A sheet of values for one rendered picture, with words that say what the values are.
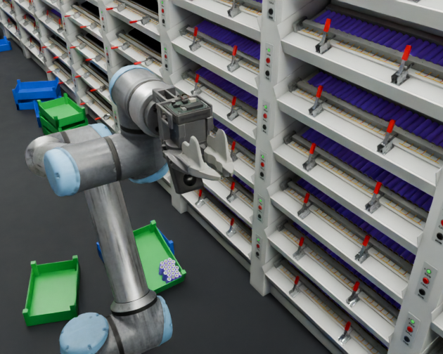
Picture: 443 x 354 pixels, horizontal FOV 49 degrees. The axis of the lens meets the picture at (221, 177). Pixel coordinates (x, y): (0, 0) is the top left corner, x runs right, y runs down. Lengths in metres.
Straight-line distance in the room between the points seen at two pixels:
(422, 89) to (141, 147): 0.68
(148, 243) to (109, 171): 1.39
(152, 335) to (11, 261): 1.08
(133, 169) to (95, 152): 0.08
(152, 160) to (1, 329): 1.42
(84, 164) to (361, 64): 0.79
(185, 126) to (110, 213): 0.82
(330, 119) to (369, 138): 0.15
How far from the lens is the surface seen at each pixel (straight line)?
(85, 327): 1.61
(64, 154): 0.93
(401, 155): 1.37
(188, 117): 0.73
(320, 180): 1.59
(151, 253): 2.29
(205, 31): 2.10
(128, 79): 0.92
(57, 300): 2.27
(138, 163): 0.95
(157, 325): 1.63
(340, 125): 1.48
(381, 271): 1.59
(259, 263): 2.09
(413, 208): 1.46
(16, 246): 2.60
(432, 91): 1.27
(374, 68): 1.36
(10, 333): 2.22
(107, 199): 1.52
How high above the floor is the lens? 1.60
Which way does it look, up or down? 34 degrees down
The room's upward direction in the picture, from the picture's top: straight up
